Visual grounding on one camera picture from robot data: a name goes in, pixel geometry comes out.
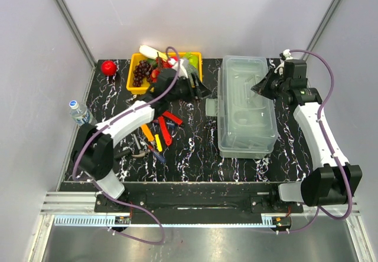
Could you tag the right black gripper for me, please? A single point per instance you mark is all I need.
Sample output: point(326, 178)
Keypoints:
point(261, 87)

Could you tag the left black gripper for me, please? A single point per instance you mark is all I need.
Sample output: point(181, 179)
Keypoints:
point(194, 94)

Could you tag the clear plastic tool box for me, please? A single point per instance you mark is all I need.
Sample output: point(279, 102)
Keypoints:
point(246, 121)

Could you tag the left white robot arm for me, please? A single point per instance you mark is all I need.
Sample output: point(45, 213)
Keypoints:
point(93, 150)

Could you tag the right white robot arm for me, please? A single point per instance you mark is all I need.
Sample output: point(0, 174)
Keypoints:
point(334, 179)

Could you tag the green netted melon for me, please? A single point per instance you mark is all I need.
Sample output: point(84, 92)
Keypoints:
point(189, 68)

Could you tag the green pepper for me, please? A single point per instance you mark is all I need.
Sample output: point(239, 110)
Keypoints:
point(192, 59)

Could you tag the red apple in tray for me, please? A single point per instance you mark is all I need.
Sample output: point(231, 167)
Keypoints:
point(173, 61)

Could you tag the red lychee fruit bunch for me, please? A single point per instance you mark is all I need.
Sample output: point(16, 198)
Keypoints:
point(158, 65)

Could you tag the dark purple grape bunch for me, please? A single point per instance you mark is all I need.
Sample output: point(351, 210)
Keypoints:
point(141, 72)

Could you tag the white radish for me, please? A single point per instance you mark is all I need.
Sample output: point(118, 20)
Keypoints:
point(152, 53)

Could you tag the yellow plastic tray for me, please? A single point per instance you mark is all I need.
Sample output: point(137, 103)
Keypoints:
point(137, 57)

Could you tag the yellow utility knife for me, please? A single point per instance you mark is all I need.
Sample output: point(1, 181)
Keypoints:
point(158, 143)

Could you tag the blue red screwdriver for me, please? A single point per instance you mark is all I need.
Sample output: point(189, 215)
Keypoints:
point(157, 154)

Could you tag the silver pliers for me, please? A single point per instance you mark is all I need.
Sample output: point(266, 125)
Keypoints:
point(141, 154)

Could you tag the red apple on table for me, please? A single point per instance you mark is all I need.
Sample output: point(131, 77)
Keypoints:
point(108, 68)

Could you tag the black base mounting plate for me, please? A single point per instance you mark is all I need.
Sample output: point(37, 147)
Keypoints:
point(206, 203)

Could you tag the plastic water bottle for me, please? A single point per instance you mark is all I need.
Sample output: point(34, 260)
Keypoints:
point(81, 114)

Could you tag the red handled pliers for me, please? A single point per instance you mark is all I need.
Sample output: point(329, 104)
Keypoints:
point(164, 128)

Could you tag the orange handled tool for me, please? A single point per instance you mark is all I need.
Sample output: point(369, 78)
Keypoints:
point(147, 133)

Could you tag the aluminium frame rail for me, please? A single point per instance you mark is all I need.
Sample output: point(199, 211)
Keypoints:
point(69, 203)

